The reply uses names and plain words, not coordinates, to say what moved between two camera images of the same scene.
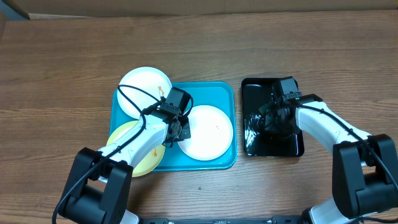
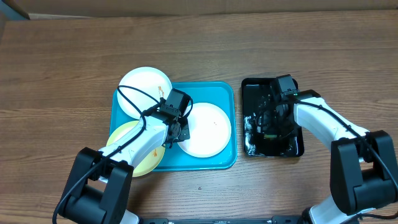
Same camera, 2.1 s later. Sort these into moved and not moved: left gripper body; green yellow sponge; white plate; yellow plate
Moved: green yellow sponge
Not moved: yellow plate; white plate; left gripper body
